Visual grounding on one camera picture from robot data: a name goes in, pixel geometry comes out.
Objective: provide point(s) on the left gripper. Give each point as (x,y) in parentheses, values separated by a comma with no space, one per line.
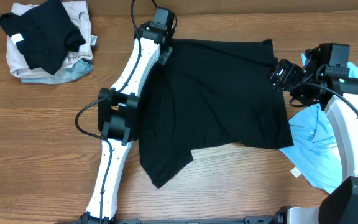
(165,56)

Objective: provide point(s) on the folded light blue denim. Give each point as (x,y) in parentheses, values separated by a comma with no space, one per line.
(79,70)

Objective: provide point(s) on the black polo shirt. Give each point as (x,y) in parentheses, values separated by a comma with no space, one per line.
(208,94)

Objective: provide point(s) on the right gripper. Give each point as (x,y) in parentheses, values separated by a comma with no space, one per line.
(292,73)

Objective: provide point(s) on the light blue t-shirt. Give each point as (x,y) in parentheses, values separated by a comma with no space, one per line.
(314,151)

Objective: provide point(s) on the folded beige garment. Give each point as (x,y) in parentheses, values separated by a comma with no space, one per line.
(78,13)

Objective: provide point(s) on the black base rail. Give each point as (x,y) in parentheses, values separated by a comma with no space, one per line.
(194,221)

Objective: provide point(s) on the folded black shirt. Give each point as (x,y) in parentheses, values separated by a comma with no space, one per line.
(43,35)

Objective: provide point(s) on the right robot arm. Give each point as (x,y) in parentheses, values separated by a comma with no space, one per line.
(325,80)

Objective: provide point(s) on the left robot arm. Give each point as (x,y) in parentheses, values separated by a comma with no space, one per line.
(119,112)

